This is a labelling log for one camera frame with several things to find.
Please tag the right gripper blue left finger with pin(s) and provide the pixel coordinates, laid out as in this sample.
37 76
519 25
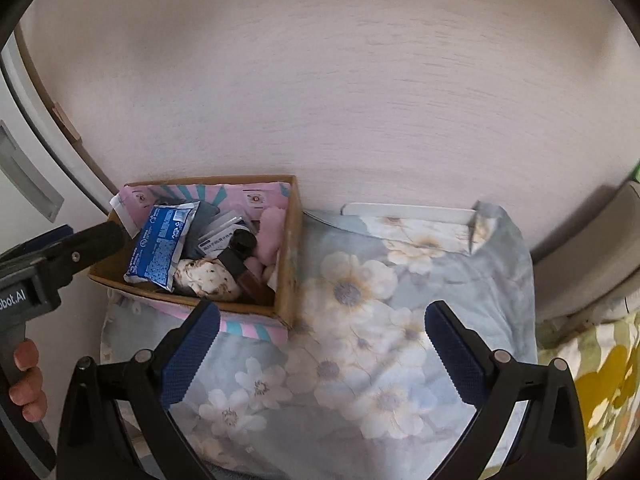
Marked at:
183 349

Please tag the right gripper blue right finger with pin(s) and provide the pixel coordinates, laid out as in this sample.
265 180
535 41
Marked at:
462 352

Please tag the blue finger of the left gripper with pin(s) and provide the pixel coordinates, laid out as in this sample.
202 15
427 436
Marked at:
38 243

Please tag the white patterned sock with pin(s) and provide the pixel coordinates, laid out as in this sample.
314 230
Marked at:
206 278

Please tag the dark red lipstick tube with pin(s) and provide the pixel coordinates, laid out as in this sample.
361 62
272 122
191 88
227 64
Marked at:
250 284

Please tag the blue wet wipes pack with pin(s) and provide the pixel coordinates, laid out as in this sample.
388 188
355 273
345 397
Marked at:
159 245

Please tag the pink fluffy sock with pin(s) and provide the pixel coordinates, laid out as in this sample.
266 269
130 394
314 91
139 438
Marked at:
268 275
269 235

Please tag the clear dental floss box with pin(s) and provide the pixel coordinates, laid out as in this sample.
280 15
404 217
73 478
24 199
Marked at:
217 235

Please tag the black KANS cream jar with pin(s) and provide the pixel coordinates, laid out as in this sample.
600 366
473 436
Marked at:
243 244

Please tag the dark grey fluffy cloth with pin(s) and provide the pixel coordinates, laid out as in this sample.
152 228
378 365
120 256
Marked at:
204 216

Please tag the person left hand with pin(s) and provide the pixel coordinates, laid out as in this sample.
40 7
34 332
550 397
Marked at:
28 393

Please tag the cardboard box with pink flaps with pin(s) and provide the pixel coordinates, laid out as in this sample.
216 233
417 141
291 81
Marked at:
131 207

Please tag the floral grey blue cloth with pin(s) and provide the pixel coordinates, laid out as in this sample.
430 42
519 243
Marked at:
358 391

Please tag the yellow floral bedsheet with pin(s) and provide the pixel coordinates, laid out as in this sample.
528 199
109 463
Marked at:
604 361

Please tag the white table tray edge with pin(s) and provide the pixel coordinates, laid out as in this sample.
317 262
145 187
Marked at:
398 211

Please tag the green plastic bag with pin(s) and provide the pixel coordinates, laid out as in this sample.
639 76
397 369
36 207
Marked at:
636 173

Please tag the white door with handle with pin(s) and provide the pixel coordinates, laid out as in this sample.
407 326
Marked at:
44 184

